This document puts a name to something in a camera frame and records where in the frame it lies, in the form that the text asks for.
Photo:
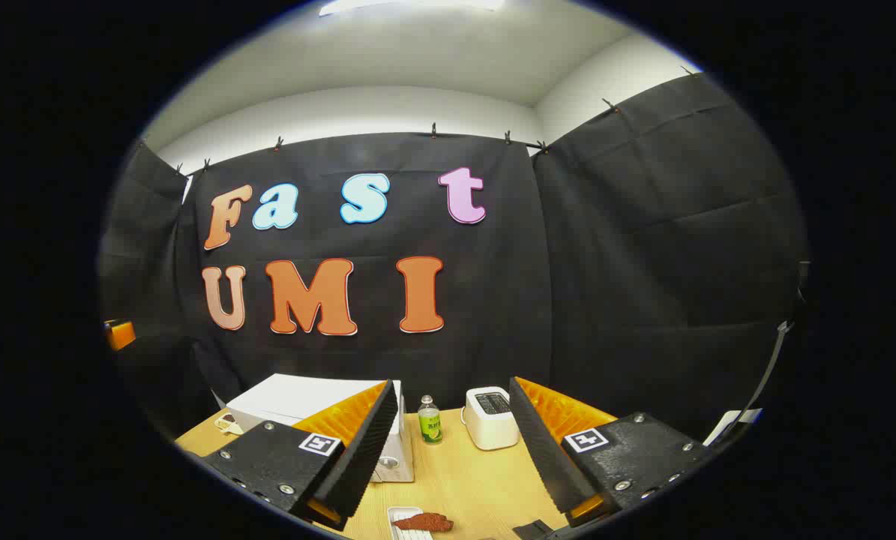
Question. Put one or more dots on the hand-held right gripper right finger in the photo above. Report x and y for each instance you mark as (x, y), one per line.
(545, 450)

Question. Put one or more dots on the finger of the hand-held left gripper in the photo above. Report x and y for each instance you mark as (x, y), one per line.
(120, 335)

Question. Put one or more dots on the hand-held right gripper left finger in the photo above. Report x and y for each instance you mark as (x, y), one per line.
(365, 450)

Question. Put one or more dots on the white microwave oven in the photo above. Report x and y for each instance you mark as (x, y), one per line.
(290, 397)

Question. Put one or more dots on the brown meat slice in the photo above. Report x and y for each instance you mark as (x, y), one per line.
(425, 522)

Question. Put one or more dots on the white rectangular food tray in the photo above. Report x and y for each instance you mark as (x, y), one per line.
(410, 535)

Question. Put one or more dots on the white toaster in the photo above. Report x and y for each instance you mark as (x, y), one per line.
(489, 431)

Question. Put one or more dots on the green label glass bottle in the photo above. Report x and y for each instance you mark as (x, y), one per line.
(430, 427)

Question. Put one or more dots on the white divided bean dish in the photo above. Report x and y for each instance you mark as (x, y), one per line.
(226, 426)

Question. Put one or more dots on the black backdrop cloth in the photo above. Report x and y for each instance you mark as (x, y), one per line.
(507, 300)

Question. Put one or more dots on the ceiling light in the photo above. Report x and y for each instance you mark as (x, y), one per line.
(410, 4)

